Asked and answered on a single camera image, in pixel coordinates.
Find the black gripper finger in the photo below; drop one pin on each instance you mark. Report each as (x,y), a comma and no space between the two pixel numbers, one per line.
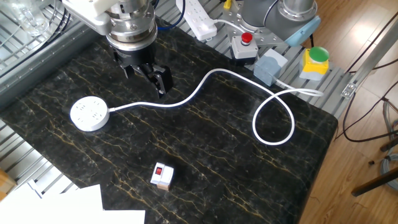
(163,81)
(128,71)

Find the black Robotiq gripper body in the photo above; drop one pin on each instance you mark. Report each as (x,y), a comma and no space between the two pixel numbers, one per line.
(136,57)

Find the white bulb holder red switch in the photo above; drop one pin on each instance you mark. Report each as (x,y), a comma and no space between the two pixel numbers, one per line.
(162,174)

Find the round white socket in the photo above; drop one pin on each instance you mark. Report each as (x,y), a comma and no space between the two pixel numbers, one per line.
(88,113)

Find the white power strip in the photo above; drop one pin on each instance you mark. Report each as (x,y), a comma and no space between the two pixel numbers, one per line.
(199,18)

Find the grey box red button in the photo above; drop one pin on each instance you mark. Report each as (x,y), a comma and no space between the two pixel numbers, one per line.
(244,49)

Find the yellow plastic clip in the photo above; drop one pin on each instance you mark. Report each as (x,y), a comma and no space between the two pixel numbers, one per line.
(227,3)

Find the blue grey plastic box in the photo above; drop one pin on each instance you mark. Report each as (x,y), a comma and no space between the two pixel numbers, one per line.
(267,70)

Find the small wooden cube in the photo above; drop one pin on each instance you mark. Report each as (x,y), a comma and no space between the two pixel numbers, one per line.
(163,186)

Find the clear glass jar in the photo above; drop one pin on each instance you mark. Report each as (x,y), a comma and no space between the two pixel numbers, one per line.
(26,15)

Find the blank white paper sheet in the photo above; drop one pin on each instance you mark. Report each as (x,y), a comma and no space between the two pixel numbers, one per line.
(31,189)
(62,199)

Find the printed white paper sheet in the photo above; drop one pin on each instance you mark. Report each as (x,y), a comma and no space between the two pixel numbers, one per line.
(93,217)

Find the yellow box green button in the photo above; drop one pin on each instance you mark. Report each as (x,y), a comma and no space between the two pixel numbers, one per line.
(314,65)

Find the orange brown box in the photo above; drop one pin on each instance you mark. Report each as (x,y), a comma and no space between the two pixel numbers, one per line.
(4,183)

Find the dark stand leg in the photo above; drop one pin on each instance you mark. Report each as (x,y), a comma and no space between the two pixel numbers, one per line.
(373,183)

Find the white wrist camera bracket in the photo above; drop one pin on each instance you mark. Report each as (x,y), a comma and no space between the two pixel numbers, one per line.
(90,12)

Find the grey metal side rail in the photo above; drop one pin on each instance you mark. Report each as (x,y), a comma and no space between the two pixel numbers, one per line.
(46,62)

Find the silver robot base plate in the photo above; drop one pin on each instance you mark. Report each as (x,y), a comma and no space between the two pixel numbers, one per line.
(264,39)

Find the aluminium frame beam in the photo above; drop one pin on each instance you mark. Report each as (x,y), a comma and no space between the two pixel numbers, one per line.
(373,59)

